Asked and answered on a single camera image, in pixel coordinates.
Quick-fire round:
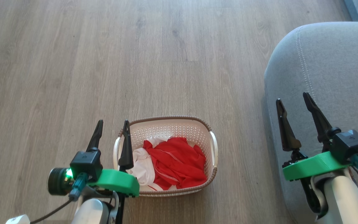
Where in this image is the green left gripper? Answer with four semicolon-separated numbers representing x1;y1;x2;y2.
86;119;140;197

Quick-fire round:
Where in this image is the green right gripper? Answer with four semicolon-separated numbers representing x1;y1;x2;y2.
276;92;352;181

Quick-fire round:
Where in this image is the white garment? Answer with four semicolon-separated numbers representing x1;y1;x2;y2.
126;136;173;192

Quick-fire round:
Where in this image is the red cloth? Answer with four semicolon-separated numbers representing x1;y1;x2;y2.
143;137;208;190

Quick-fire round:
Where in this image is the white laundry basket brown rim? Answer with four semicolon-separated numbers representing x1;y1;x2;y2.
113;116;219;197

